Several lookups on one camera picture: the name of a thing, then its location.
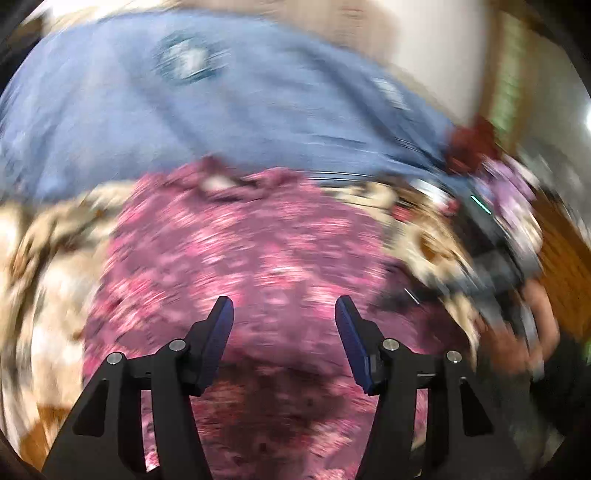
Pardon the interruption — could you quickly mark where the light purple cloth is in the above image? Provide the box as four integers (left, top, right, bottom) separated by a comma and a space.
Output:
475, 157, 543, 250

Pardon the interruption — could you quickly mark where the blue checked bed sheet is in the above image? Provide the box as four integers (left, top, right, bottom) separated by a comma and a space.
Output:
0, 11, 467, 204

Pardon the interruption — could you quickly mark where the pink floral small garment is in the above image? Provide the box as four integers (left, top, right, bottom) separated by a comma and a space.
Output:
83, 157, 472, 480

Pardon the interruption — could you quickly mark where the person's right hand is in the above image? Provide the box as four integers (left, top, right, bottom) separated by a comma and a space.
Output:
480, 281, 561, 376

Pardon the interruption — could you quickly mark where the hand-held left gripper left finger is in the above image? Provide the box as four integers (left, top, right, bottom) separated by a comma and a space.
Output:
41, 296, 235, 480

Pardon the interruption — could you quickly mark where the wooden frame with green panel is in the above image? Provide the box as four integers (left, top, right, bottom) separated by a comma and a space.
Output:
487, 9, 548, 151

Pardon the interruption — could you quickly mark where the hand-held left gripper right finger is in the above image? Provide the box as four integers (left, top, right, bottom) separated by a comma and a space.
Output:
335, 296, 532, 480

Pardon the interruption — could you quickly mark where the beige leaf print blanket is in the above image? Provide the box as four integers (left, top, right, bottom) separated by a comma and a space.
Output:
0, 178, 485, 467

